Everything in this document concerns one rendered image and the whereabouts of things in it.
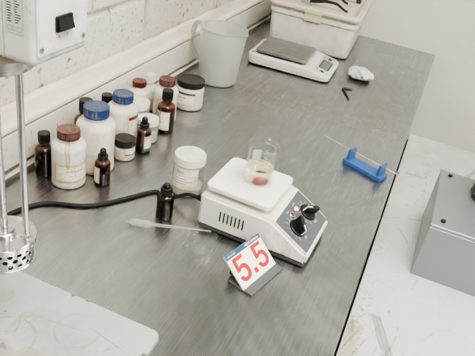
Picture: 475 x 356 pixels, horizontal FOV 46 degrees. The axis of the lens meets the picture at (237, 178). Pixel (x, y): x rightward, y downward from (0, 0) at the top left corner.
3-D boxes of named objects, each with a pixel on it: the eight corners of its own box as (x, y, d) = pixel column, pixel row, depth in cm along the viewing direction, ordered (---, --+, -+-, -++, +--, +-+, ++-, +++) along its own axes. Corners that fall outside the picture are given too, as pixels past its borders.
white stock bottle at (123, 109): (107, 150, 115) (109, 99, 109) (103, 135, 120) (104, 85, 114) (138, 150, 117) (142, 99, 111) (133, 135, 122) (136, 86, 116)
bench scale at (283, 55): (326, 85, 167) (330, 70, 165) (244, 63, 172) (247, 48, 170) (338, 67, 183) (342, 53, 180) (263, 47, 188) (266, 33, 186)
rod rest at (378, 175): (386, 178, 124) (391, 164, 122) (378, 183, 121) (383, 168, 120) (350, 158, 129) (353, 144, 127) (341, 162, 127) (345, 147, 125)
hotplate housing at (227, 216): (325, 230, 103) (336, 194, 99) (302, 270, 92) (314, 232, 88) (217, 189, 109) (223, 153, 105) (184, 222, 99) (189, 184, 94)
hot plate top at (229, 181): (294, 181, 101) (295, 177, 100) (270, 213, 91) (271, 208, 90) (233, 159, 104) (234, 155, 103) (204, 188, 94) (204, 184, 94)
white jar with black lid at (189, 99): (186, 97, 143) (189, 70, 140) (207, 107, 141) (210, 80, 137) (168, 104, 138) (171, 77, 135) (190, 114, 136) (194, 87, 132)
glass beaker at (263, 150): (235, 178, 97) (242, 137, 93) (256, 170, 101) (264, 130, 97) (259, 195, 94) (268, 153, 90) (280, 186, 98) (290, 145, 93)
